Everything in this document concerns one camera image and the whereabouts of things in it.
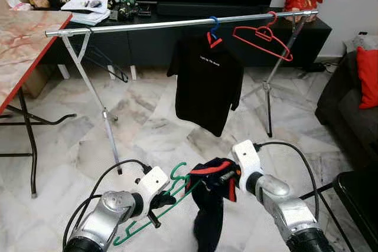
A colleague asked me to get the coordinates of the green plastic clothes hanger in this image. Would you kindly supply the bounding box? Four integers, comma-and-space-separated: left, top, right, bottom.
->
112, 162, 204, 247

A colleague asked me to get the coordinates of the navy shirt red trim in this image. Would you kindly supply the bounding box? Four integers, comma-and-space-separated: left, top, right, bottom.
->
188, 158, 242, 252

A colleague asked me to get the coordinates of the red plastic clothes hanger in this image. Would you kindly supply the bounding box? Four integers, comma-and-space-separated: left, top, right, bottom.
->
232, 11, 294, 63

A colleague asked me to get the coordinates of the blue hook clothes hanger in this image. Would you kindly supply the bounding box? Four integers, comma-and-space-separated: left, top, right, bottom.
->
209, 16, 221, 35

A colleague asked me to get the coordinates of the black T-shirt white text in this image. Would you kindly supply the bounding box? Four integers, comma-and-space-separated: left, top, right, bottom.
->
167, 32, 245, 138

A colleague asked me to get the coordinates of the dark fabric sofa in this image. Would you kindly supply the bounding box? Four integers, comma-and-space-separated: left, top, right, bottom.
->
315, 48, 378, 170

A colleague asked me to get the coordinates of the black TV console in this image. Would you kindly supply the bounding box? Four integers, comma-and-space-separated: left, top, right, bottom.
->
41, 4, 333, 70

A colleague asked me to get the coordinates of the black soundbar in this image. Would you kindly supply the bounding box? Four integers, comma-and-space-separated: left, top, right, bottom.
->
157, 3, 263, 17

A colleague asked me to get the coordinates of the red cushion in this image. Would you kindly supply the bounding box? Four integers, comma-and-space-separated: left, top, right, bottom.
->
356, 47, 378, 110

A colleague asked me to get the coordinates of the silver metal clothes rack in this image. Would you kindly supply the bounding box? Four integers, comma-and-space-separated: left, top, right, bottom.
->
45, 9, 320, 176

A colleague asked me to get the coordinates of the stack of white papers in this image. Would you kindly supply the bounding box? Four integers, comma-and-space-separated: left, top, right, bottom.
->
62, 0, 110, 27

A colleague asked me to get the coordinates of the marble-top red-edged folding table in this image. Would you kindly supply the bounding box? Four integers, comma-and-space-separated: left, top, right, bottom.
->
0, 9, 77, 198

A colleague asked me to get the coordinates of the pink white tissue box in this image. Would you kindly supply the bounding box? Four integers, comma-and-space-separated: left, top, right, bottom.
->
7, 0, 33, 11

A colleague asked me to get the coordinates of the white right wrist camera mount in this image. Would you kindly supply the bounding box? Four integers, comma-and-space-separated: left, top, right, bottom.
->
232, 140, 263, 197

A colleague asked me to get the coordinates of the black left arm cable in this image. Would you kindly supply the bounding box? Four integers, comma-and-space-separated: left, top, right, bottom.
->
62, 159, 153, 247

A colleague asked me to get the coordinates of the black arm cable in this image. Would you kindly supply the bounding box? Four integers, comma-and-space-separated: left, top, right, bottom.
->
62, 159, 153, 247
254, 140, 321, 223

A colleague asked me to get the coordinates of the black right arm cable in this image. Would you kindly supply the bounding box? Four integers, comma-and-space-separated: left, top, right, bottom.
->
254, 140, 321, 223

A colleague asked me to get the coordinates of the black metal-frame stand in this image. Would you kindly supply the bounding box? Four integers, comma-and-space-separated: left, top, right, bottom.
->
298, 171, 378, 252

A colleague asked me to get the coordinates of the black wire clothes hanger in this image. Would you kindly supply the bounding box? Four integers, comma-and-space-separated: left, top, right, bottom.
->
83, 42, 129, 83

